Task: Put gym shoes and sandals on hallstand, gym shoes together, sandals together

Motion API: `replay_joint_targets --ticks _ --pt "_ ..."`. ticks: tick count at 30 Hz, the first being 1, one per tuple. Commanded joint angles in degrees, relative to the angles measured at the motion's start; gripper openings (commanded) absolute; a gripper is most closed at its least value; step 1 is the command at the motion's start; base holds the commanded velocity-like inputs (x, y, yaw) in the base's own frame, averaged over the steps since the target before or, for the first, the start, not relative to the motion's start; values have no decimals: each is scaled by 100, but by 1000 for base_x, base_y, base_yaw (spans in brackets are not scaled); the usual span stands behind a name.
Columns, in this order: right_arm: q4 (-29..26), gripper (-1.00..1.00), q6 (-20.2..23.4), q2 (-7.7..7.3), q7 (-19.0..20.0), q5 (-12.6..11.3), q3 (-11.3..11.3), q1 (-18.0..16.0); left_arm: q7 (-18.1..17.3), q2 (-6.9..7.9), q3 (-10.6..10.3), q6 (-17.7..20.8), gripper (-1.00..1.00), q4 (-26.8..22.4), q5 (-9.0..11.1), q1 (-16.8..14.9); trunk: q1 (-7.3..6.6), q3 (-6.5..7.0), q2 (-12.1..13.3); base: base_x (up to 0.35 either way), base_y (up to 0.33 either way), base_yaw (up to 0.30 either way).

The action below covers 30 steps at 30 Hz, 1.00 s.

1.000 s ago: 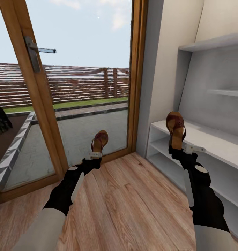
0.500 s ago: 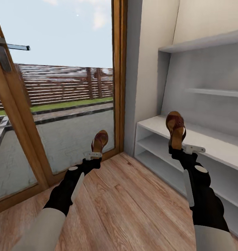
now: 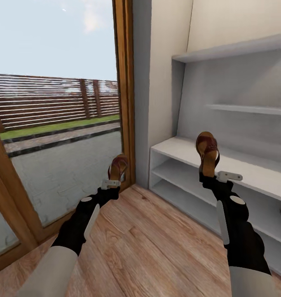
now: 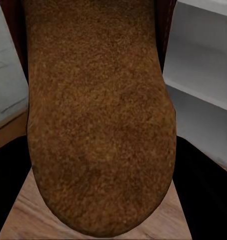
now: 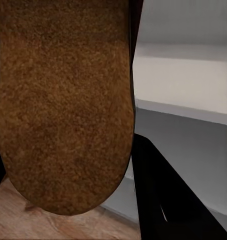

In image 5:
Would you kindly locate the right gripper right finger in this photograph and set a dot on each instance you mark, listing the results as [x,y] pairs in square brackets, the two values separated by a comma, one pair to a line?
[167,208]

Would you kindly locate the sandal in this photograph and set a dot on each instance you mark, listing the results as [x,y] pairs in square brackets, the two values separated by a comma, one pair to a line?
[67,103]

